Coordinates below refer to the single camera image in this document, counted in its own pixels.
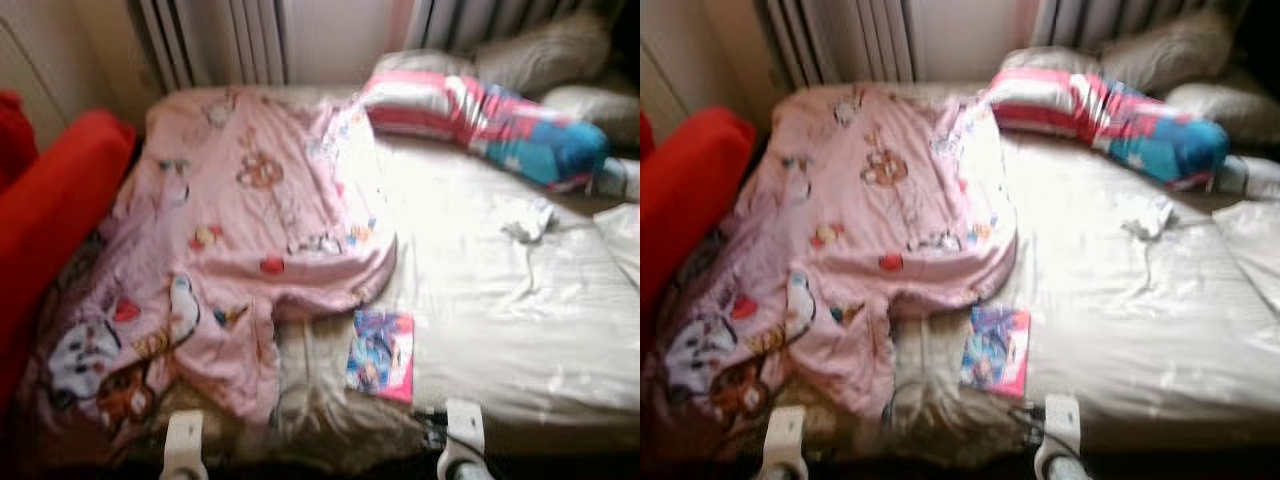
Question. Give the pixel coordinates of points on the red fabric sofa armrest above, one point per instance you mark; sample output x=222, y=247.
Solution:
x=60, y=210
x=690, y=200

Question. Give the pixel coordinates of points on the white pillow with dark stripe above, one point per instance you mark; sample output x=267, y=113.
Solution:
x=1250, y=178
x=620, y=178

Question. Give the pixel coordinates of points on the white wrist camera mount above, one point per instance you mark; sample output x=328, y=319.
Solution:
x=787, y=435
x=1063, y=422
x=466, y=425
x=185, y=435

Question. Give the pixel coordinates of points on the red fabric sofa backrest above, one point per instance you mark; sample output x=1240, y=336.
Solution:
x=8, y=140

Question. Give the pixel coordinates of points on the bed with beige sheet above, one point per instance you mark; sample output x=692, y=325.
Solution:
x=500, y=320
x=1120, y=320

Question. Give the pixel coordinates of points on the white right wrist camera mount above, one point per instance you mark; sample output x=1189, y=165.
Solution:
x=1063, y=422
x=466, y=425

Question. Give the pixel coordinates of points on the pink cartoon print blanket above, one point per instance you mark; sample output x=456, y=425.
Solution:
x=260, y=200
x=880, y=200

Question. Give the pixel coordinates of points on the white crumpled cloth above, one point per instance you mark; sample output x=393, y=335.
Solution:
x=1150, y=218
x=530, y=222

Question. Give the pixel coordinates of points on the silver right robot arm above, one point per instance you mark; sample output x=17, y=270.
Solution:
x=465, y=469
x=1063, y=469

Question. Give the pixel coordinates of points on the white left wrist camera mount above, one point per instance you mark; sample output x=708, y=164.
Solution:
x=185, y=435
x=787, y=435

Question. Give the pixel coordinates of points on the grey pleated curtain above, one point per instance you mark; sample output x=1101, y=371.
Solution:
x=210, y=40
x=1100, y=20
x=840, y=40
x=480, y=20

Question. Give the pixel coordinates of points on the beige folded duvet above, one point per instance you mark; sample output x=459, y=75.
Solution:
x=622, y=240
x=1255, y=260

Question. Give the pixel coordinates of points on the colourful children's book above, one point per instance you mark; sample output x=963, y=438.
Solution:
x=380, y=355
x=997, y=350

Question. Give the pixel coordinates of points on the pink white blue striped pillow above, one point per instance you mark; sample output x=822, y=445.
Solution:
x=1100, y=120
x=480, y=125

